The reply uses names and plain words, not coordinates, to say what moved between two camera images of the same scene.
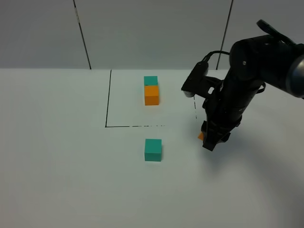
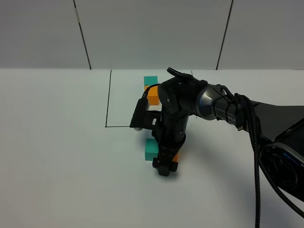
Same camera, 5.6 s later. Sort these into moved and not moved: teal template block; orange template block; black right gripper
Moved: black right gripper
Not moved: teal template block; orange template block
